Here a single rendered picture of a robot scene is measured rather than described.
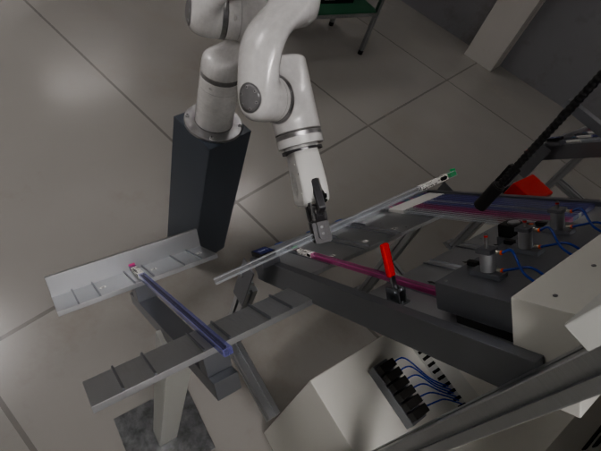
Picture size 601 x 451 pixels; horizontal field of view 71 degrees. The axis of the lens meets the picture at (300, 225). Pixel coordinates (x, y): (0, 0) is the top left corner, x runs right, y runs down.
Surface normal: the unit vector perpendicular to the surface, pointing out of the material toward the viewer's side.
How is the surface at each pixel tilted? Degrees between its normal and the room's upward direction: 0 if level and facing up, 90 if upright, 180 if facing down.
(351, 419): 0
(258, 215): 0
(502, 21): 90
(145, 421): 0
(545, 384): 90
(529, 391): 90
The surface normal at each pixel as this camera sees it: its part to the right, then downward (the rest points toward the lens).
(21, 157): 0.27, -0.60
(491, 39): -0.65, 0.47
